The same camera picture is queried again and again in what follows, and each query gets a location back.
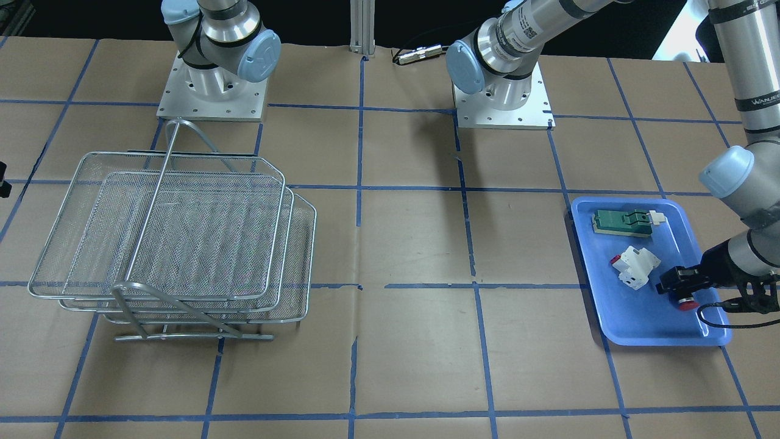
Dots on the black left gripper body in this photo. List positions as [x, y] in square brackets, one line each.
[717, 261]

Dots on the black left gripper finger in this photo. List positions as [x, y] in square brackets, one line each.
[679, 281]

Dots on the silver mesh top tray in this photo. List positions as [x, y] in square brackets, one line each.
[96, 226]

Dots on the silver mesh tray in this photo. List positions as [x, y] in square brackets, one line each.
[285, 300]
[96, 226]
[235, 288]

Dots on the red emergency stop button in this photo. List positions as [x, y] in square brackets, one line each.
[684, 299]

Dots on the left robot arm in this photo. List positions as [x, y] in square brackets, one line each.
[745, 178]

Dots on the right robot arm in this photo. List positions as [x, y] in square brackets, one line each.
[222, 44]

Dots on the white circuit breaker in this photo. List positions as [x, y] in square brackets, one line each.
[634, 266]

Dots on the blue plastic tray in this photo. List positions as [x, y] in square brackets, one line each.
[643, 317]

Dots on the green terminal block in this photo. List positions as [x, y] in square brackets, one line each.
[635, 223]

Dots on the silver mesh bottom tray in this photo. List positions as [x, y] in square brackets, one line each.
[285, 300]

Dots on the silver mesh middle tray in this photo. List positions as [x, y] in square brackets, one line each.
[235, 288]

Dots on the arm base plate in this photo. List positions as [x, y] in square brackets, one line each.
[506, 104]
[211, 95]

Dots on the aluminium profile post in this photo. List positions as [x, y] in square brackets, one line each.
[362, 27]

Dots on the silver wire shelf frame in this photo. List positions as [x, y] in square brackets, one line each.
[200, 197]

